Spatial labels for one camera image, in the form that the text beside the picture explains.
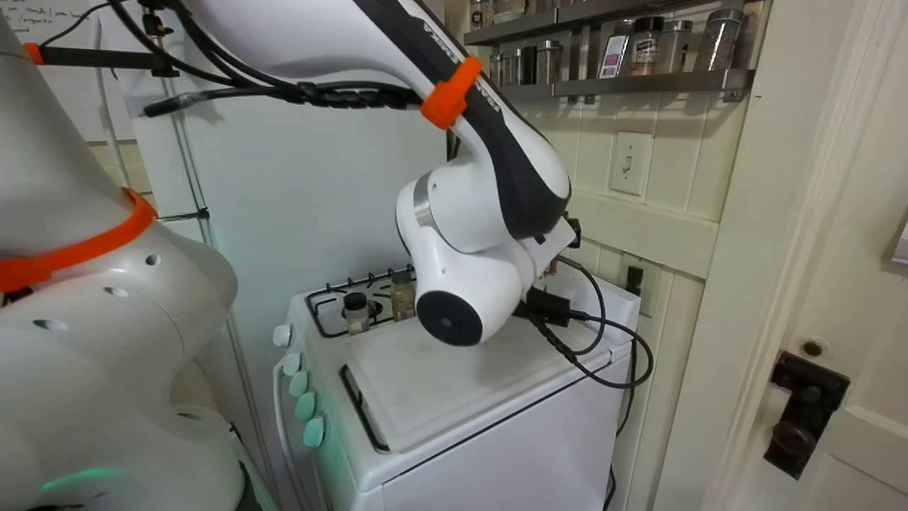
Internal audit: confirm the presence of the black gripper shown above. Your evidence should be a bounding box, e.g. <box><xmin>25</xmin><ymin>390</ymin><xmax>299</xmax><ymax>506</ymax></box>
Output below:
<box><xmin>513</xmin><ymin>286</ymin><xmax>571</xmax><ymax>326</ymax></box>

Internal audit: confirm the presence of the metal wall spice rack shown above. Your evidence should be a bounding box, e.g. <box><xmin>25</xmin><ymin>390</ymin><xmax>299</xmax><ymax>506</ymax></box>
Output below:
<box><xmin>466</xmin><ymin>0</ymin><xmax>771</xmax><ymax>103</ymax></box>

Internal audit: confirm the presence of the wall power outlet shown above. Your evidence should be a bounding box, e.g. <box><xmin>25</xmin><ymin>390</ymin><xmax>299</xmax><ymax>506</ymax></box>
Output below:
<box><xmin>611</xmin><ymin>134</ymin><xmax>652</xmax><ymax>198</ymax></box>

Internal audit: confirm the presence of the black stove burner grate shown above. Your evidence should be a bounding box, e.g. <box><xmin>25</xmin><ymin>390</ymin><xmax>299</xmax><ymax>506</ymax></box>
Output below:
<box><xmin>307</xmin><ymin>268</ymin><xmax>415</xmax><ymax>339</ymax></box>

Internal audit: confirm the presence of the black door latch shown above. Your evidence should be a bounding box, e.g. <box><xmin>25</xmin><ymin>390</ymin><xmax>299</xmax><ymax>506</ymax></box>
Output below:
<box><xmin>764</xmin><ymin>353</ymin><xmax>848</xmax><ymax>476</ymax></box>

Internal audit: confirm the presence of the white gas stove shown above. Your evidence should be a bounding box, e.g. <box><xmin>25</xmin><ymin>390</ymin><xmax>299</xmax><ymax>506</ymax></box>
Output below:
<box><xmin>273</xmin><ymin>268</ymin><xmax>638</xmax><ymax>511</ymax></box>

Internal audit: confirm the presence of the small dark spice bottle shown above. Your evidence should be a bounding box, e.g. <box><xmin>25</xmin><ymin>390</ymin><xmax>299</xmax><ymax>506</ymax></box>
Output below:
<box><xmin>343</xmin><ymin>292</ymin><xmax>368</xmax><ymax>333</ymax></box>

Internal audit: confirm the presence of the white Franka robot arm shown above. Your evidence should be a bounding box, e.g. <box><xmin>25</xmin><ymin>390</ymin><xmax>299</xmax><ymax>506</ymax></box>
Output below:
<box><xmin>0</xmin><ymin>0</ymin><xmax>571</xmax><ymax>511</ymax></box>

